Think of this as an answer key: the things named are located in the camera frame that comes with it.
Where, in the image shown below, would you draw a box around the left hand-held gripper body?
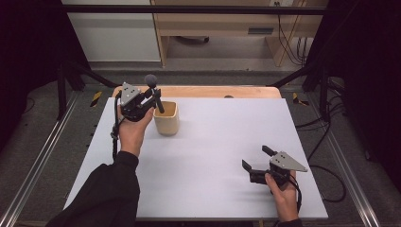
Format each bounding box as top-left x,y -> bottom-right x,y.
119,81 -> 156,123

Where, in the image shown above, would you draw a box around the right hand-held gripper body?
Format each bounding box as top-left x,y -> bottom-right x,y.
250,151 -> 308,191

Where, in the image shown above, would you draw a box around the cream square cup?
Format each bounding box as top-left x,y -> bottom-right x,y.
152,100 -> 181,137

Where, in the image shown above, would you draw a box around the person's right hand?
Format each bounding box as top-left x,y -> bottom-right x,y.
264,171 -> 300,223

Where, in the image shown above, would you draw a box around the person's left hand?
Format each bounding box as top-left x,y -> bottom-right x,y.
117,105 -> 155,158

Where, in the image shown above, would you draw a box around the yellow black floor tape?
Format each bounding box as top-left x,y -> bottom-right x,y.
90,91 -> 103,108
292,92 -> 310,107

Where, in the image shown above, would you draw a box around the white cabinet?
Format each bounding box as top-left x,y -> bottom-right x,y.
61,0 -> 162,62

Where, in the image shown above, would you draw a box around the black metal stand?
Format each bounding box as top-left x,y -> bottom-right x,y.
268,62 -> 332,122
56,61 -> 119,121

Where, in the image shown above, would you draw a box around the wooden desk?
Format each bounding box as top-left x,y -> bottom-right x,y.
150,0 -> 329,68

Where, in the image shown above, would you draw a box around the black curtain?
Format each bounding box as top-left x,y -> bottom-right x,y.
305,0 -> 401,190
0,0 -> 89,152

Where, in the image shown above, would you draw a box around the white power outlet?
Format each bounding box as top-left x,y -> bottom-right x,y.
270,0 -> 294,8

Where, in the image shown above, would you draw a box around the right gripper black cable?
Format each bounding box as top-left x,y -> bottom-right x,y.
288,174 -> 303,216

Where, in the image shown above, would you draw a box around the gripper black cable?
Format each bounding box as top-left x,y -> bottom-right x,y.
288,174 -> 303,216
110,94 -> 122,160

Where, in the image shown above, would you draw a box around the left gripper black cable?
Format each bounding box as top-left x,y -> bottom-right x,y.
110,94 -> 122,160

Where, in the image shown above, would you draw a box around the black floor cable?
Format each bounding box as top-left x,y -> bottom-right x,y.
296,103 -> 348,202

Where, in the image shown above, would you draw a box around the aluminium floor rail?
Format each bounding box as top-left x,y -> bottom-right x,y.
327,131 -> 382,227
0,91 -> 79,227

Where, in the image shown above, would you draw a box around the black metal frame bar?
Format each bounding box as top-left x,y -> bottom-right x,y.
61,4 -> 329,15

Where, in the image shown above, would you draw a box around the hanging black cables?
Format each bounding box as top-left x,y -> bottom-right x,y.
277,13 -> 313,67

